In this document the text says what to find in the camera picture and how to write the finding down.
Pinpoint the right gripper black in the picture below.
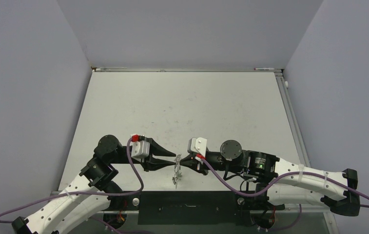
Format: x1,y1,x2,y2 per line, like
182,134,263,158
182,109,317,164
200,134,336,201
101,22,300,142
180,150,243,175

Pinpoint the metal key organizer plate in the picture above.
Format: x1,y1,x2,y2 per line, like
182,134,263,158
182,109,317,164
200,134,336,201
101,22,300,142
172,154,182,189

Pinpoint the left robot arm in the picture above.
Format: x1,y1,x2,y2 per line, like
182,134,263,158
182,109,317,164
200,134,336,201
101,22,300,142
11,135,176,234

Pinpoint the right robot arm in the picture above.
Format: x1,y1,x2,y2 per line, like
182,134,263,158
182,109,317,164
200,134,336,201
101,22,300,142
180,137,360,216

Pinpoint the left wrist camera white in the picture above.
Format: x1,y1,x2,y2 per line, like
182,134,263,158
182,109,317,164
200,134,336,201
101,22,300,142
131,140,150,160

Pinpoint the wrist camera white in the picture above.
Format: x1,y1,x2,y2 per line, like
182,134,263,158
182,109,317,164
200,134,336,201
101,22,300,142
187,137,207,156
131,140,150,160

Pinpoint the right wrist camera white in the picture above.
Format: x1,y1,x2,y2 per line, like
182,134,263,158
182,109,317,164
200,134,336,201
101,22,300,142
187,137,207,156

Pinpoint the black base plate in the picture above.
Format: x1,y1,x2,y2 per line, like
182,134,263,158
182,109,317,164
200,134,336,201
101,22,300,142
103,204,278,226

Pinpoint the aluminium frame rail front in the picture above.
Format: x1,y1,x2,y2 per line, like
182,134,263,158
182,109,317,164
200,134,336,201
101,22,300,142
43,190,336,214

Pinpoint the aluminium frame rail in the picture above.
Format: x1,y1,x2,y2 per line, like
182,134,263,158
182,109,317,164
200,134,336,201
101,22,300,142
92,67,283,73
43,190,336,214
275,69,311,167

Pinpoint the aluminium frame rail back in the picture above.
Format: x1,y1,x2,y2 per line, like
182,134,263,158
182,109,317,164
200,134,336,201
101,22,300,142
92,67,283,73

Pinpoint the aluminium frame rail right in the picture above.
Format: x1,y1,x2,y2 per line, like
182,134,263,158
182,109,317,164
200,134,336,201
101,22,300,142
275,69,311,167

